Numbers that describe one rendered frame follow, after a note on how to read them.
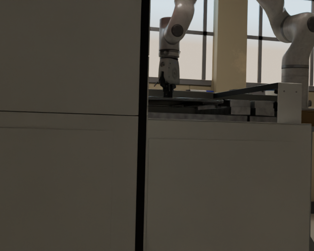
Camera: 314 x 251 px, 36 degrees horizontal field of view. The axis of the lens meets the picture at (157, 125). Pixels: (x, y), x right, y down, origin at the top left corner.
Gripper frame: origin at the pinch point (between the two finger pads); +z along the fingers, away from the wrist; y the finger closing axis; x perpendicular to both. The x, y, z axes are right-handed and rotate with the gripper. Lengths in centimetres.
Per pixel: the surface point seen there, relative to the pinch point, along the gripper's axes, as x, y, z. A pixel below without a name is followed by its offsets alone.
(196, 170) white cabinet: -30, -33, 26
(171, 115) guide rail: -10.1, -14.4, 8.0
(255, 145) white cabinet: -44, -18, 18
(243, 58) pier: 72, 263, -57
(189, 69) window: 115, 235, -45
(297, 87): -51, 0, -2
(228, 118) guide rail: -25.0, 2.3, 8.2
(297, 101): -52, 1, 2
